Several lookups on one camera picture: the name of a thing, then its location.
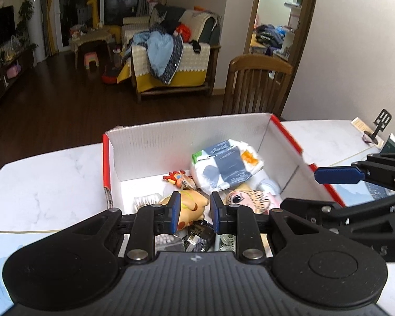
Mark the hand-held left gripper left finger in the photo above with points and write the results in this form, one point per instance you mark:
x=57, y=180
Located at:
x=174, y=212

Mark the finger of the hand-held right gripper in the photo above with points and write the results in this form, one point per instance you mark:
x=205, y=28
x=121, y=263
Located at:
x=306, y=206
x=335, y=175

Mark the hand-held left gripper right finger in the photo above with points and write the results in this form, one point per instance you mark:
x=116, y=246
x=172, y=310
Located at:
x=216, y=212

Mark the yellow squeaky toy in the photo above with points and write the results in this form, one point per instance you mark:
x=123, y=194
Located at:
x=192, y=205

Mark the black snack packet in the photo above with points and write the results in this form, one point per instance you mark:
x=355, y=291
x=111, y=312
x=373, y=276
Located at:
x=199, y=237

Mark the pink and white sachet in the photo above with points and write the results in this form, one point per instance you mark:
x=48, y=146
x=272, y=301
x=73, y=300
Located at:
x=274, y=201

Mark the red orange figurine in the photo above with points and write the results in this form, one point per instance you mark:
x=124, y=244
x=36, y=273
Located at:
x=177, y=179

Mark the round white lid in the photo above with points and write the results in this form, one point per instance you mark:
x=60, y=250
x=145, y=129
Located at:
x=269, y=185

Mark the white printed plastic bag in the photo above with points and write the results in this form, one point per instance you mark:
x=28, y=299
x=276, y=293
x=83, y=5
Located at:
x=223, y=164

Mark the red cardboard box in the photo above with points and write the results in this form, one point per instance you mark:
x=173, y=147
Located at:
x=184, y=141

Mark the small purple item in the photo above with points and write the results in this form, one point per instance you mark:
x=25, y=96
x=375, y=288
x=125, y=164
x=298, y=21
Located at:
x=369, y=137

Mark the yellowish card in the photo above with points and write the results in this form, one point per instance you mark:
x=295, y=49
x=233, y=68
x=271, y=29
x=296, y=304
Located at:
x=361, y=124

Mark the black phone stand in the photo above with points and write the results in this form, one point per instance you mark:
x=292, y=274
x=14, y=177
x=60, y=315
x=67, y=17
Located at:
x=381, y=121

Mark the wooden chair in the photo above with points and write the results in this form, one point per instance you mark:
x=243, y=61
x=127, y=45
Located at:
x=256, y=85

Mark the sofa with cream cover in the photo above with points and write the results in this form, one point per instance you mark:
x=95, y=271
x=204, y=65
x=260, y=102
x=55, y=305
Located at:
x=194, y=65

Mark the dark blue quilted blanket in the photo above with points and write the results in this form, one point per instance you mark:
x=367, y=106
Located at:
x=174, y=62

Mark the red slipper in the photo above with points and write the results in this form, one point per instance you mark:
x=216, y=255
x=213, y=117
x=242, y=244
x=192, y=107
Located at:
x=110, y=76

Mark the bed with clothes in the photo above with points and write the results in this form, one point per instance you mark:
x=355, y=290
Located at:
x=270, y=38

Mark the light blue jacket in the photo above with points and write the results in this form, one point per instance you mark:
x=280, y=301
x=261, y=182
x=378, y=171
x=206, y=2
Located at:
x=158, y=52

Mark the black sock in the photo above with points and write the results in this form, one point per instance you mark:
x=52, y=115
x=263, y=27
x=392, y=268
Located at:
x=195, y=46

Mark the pink stool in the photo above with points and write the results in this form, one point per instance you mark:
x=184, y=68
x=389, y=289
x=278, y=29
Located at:
x=91, y=58

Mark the red bag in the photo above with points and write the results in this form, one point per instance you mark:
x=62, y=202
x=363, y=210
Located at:
x=183, y=32

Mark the low coffee table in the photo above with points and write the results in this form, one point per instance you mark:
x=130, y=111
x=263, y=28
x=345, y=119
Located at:
x=92, y=38

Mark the dark television cabinet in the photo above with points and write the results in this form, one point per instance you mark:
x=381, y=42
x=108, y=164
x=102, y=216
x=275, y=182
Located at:
x=3, y=85

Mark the pink bag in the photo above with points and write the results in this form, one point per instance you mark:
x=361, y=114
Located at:
x=13, y=71

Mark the yellow giraffe toy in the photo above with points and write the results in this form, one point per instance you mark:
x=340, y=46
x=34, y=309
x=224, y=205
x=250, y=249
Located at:
x=93, y=11

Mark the white tower air conditioner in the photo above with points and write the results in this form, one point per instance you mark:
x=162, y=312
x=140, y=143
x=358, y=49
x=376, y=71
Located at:
x=36, y=23

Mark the yellow and grey curtain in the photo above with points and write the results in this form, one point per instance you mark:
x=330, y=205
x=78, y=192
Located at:
x=49, y=13

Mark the green potted plant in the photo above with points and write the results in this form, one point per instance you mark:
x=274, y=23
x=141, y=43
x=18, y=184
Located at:
x=26, y=16

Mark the black television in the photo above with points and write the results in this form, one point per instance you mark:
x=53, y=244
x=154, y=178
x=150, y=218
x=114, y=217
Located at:
x=0, y=28

